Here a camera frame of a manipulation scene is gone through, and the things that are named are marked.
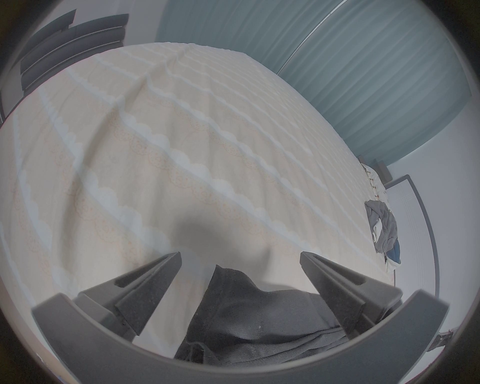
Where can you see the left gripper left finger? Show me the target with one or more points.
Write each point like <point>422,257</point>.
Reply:
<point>142,296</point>

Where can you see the pile of clothes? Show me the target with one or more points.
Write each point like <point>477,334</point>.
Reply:
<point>386,228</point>

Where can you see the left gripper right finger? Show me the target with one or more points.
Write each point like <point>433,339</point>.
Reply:
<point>345,300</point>

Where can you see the blue-green curtain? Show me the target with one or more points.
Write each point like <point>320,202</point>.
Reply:
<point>232,30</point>
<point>375,82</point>

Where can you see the bed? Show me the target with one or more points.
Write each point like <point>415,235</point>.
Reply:
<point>150,131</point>

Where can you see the black chest of drawers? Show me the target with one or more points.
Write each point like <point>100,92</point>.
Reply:
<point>75,52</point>

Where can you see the black T-shirt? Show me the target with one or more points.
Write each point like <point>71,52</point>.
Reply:
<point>243,318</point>

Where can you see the grey bedside table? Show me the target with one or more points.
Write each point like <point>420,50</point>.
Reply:
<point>380,168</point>

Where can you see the white printed pillow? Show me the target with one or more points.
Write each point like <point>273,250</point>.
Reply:
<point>375,183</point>

